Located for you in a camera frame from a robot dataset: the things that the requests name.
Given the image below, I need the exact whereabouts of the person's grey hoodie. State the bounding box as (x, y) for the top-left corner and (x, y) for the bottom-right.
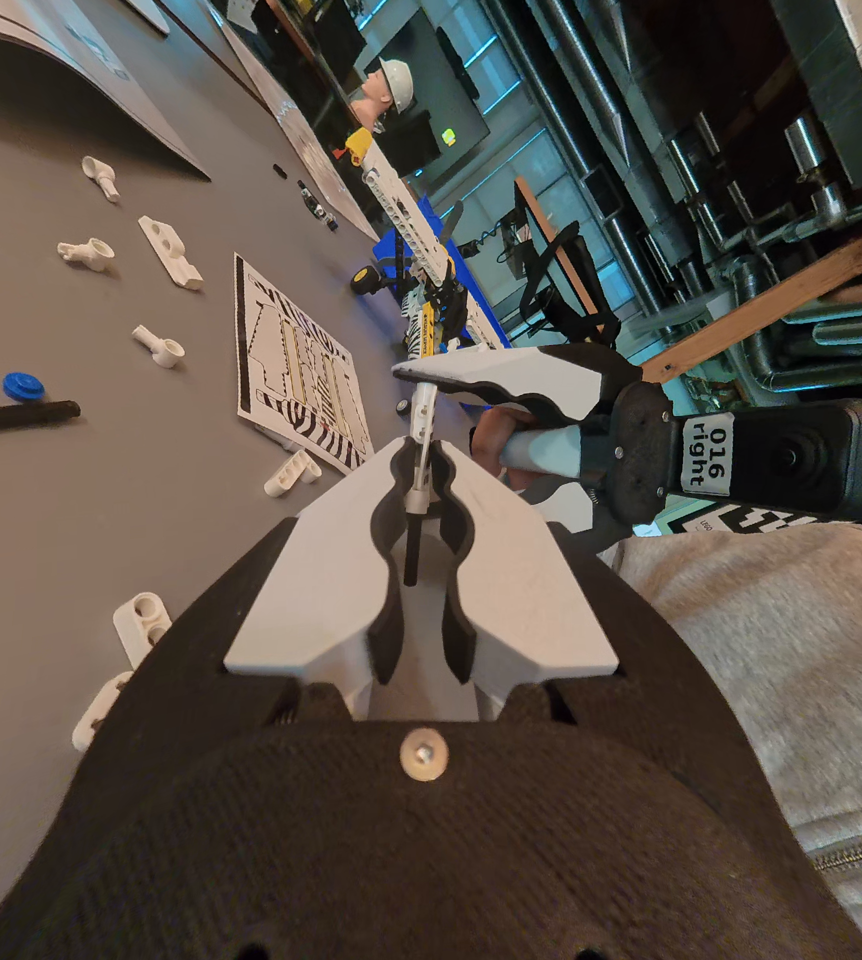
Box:
(599, 521), (862, 960)

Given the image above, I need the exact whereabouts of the black purple lego piece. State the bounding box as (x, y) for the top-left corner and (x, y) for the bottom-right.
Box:
(296, 179), (339, 231)

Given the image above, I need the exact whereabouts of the large blue storage bin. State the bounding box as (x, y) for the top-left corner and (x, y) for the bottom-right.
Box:
(374, 193), (513, 352)

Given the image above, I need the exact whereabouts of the black lego axle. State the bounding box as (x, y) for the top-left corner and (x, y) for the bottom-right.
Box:
(0, 401), (81, 434)

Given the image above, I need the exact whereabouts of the black strap bag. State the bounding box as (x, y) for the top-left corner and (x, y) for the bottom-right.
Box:
(518, 221), (623, 351)

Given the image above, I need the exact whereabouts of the white lego panel assembly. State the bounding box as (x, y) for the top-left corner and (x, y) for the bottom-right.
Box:
(401, 378), (441, 588)

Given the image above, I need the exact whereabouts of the dark monitor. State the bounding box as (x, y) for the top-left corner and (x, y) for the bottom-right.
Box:
(371, 7), (492, 179)

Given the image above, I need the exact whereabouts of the black white printed booklet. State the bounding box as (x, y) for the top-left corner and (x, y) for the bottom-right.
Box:
(629, 501), (862, 543)

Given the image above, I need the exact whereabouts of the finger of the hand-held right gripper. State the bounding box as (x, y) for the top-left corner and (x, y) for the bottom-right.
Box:
(392, 346), (603, 423)

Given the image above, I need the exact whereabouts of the white L-shaped lego beam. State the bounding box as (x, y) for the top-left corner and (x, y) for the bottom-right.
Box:
(263, 450), (323, 498)

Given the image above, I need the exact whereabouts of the wooden standing desk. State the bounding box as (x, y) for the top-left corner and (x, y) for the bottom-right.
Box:
(513, 176), (605, 320)

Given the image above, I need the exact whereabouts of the silver ventilation duct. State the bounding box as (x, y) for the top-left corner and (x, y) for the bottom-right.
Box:
(491, 0), (702, 324)

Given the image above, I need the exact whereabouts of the open instruction booklet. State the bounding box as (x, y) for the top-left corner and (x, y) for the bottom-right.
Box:
(0, 0), (212, 183)

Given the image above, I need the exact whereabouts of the white lego panel piece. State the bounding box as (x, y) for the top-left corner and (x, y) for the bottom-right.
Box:
(138, 216), (205, 291)

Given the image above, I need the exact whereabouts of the person's right hand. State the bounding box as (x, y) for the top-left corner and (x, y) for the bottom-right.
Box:
(468, 405), (548, 492)

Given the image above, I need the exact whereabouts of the wooden support post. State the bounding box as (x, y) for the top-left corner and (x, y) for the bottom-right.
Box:
(639, 217), (862, 385)

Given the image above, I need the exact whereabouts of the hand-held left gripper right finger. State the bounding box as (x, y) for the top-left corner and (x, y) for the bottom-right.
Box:
(434, 438), (621, 723)

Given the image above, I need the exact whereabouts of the zebra sticker sheet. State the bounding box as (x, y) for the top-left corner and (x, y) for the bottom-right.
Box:
(234, 252), (372, 475)

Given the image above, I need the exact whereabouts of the white hard hat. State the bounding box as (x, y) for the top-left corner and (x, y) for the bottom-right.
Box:
(378, 58), (414, 115)

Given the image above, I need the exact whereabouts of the white lego connector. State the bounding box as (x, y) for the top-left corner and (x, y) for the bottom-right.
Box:
(82, 156), (121, 204)
(131, 324), (186, 369)
(57, 238), (116, 273)

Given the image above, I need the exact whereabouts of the mannequin head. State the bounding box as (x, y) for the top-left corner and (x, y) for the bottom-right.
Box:
(348, 71), (402, 136)

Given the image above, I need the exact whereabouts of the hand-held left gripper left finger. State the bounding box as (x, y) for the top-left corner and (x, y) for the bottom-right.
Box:
(223, 437), (411, 723)

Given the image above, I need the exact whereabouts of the yellow white lego crane model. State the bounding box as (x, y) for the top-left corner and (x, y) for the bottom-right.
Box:
(332, 126), (513, 360)

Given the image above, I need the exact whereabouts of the grey speckled sheet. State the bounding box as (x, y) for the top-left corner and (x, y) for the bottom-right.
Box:
(236, 30), (381, 243)

